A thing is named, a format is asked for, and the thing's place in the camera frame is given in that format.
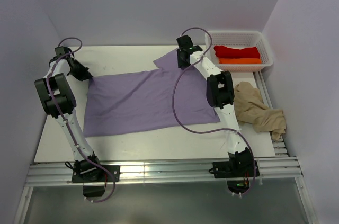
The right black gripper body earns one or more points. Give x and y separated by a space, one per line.
181 63

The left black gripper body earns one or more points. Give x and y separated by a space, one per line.
79 71

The white plastic basket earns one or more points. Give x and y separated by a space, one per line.
239 40

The lilac t shirt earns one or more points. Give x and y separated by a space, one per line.
142 101

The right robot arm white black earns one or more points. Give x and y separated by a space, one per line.
220 96

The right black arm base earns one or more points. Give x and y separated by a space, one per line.
233 169

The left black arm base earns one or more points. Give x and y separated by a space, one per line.
94 179

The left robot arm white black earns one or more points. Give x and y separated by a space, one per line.
58 101

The rolled red t shirt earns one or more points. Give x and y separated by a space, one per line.
225 52

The rolled orange t shirt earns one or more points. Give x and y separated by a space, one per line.
240 61

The beige t shirt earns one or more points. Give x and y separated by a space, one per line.
249 108

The aluminium frame rails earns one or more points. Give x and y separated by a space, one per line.
165 178

